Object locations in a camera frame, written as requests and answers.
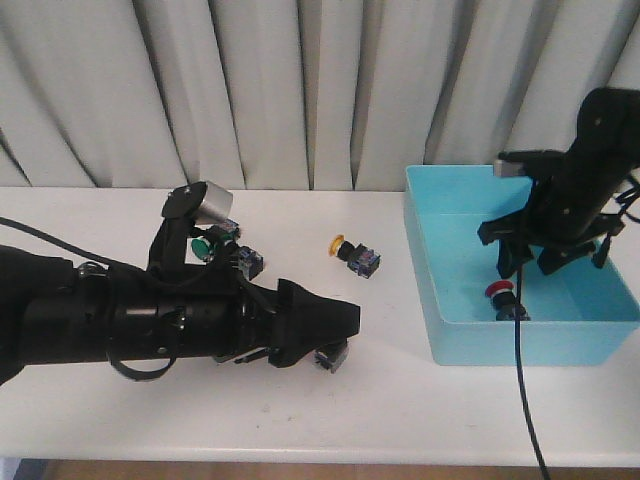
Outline small yellow push button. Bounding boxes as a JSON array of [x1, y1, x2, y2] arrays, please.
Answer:
[[328, 235, 381, 279]]

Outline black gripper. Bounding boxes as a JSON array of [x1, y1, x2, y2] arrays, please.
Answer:
[[478, 150, 625, 279], [154, 276, 360, 368]]

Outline grey pleated curtain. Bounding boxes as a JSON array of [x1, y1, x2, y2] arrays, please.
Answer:
[[1, 1, 639, 191]]

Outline green push button behind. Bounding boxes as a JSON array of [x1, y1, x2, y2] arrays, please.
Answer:
[[204, 219, 241, 244]]

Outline light blue plastic box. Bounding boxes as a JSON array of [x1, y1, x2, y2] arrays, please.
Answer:
[[404, 165, 639, 366]]

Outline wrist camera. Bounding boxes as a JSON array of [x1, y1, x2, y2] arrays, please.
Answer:
[[161, 181, 233, 225], [493, 152, 528, 178]]

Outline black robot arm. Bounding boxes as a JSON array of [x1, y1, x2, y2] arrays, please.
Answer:
[[404, 88, 639, 366], [1, 247, 360, 381]]

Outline yellow mushroom push button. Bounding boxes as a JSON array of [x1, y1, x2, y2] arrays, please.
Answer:
[[314, 343, 349, 374]]

